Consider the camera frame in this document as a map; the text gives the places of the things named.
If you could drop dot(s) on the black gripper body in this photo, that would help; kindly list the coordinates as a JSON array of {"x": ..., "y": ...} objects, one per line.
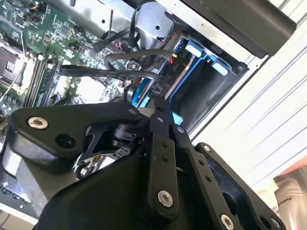
[{"x": 108, "y": 203}]

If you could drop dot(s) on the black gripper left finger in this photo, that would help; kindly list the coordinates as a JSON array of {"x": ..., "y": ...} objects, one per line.
[{"x": 96, "y": 112}]

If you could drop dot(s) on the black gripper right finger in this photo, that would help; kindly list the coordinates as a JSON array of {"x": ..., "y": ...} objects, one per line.
[{"x": 192, "y": 155}]

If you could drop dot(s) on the hard disk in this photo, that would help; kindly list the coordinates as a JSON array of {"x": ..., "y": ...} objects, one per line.
[{"x": 194, "y": 48}]

